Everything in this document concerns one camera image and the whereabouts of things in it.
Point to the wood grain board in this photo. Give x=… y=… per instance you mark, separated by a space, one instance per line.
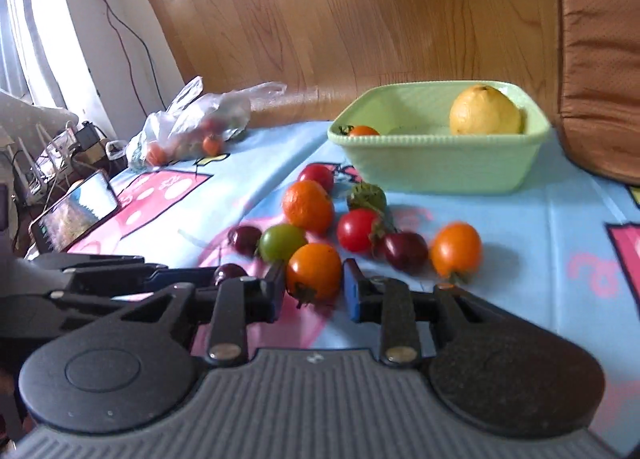
x=350 y=14

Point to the light green plastic basket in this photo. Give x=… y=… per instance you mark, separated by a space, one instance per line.
x=425 y=164

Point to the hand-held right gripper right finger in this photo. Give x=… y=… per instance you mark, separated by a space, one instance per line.
x=351 y=291

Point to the orange cherry tomato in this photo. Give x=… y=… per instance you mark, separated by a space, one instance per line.
x=307 y=206
x=364 y=130
x=456 y=249
x=314 y=271

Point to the dark purple cherry tomato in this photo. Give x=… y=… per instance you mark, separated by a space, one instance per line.
x=230 y=273
x=245 y=239
x=405 y=250

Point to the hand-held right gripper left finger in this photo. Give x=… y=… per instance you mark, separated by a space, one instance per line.
x=277 y=289

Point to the red cherry tomato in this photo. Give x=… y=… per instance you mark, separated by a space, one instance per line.
x=316 y=176
x=357 y=230

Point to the tomato with large green calyx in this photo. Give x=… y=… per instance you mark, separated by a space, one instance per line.
x=367 y=196

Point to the yellow lemon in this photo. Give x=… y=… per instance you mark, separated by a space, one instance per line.
x=482 y=111

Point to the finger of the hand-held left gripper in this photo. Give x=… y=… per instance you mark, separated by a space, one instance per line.
x=125 y=295
x=152 y=274

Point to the clear plastic bag of tomatoes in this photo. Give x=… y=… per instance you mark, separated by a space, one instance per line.
x=190 y=119

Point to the green cherry tomato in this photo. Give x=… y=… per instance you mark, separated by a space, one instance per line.
x=281 y=242

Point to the black power adapter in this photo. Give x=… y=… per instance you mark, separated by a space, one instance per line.
x=89 y=135

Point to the black smartphone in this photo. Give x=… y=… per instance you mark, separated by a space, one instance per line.
x=75 y=211

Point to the blue cartoon printed blanket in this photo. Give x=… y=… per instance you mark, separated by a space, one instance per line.
x=525 y=239

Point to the brown seat cushion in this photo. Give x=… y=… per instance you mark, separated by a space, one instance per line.
x=600 y=64

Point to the white router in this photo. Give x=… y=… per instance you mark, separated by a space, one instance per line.
x=30 y=179

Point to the white window curtain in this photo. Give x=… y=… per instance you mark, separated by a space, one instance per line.
x=20 y=14

